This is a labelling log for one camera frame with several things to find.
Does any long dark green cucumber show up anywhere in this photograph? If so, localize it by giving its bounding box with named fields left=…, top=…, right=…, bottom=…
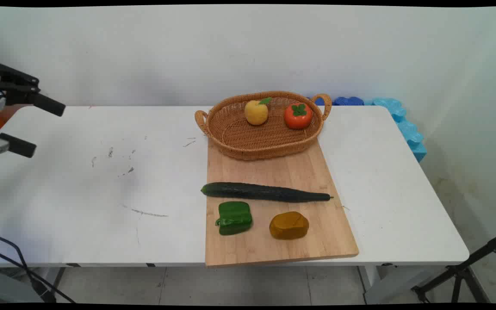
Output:
left=201, top=182, right=334, bottom=203

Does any orange object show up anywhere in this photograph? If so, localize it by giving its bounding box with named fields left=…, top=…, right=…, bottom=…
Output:
left=0, top=105, right=28, bottom=130

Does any green bell pepper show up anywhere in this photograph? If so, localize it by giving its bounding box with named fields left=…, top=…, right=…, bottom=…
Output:
left=215, top=201, right=253, bottom=236

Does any red persimmon with green calyx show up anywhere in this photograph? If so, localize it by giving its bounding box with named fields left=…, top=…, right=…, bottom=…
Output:
left=284, top=103, right=313, bottom=130

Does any wooden cutting board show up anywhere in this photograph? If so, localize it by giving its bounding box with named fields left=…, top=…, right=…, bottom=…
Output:
left=205, top=138, right=359, bottom=268

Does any brown potato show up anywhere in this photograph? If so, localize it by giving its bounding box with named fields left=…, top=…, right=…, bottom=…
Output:
left=269, top=211, right=310, bottom=240

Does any dark blue foam piece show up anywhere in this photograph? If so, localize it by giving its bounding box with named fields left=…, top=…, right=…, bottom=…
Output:
left=316, top=96, right=365, bottom=106

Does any light blue foam piece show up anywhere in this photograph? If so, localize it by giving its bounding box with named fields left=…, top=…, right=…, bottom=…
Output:
left=363, top=98, right=428, bottom=163

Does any white table leg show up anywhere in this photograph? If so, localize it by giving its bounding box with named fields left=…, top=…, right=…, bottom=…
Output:
left=357, top=264, right=436, bottom=304

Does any black tripod stand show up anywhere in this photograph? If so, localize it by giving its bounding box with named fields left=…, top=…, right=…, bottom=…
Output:
left=411, top=230, right=496, bottom=304

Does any woven wicker basket with handles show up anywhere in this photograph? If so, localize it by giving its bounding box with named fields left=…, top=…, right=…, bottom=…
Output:
left=195, top=91, right=332, bottom=161

